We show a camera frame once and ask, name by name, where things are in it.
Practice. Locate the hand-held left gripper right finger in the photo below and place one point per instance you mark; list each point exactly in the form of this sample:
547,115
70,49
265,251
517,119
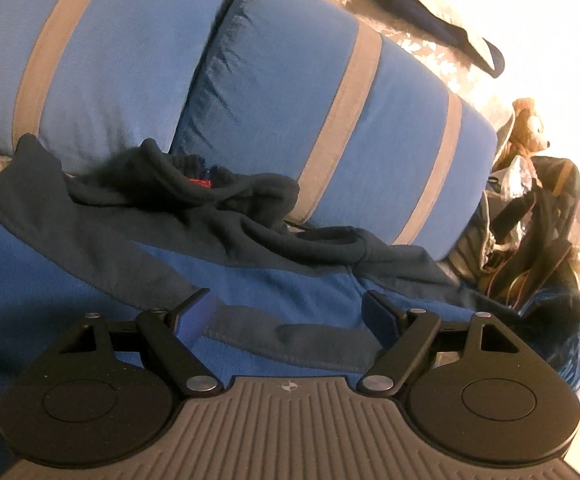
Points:
380,320

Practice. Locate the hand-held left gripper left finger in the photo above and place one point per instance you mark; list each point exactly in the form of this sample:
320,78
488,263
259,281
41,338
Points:
195,315

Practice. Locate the blue and navy fleece jacket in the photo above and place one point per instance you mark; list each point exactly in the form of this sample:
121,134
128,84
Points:
95,260

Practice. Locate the white black-striped cloth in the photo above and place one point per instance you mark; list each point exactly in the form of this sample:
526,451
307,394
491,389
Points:
470,240

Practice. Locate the black bag with coloured trim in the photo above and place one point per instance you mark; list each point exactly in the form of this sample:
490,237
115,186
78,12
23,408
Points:
550,200

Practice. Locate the blue pillow with tan stripes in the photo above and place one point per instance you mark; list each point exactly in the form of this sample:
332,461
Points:
120,60
280,110

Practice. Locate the brown teddy bear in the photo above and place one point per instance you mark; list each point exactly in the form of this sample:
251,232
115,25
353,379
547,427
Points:
525,120

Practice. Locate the shiny grey floral quilt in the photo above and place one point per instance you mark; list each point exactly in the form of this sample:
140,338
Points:
420,47

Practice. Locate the dark navy cloth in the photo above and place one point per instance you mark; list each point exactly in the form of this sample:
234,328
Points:
420,7

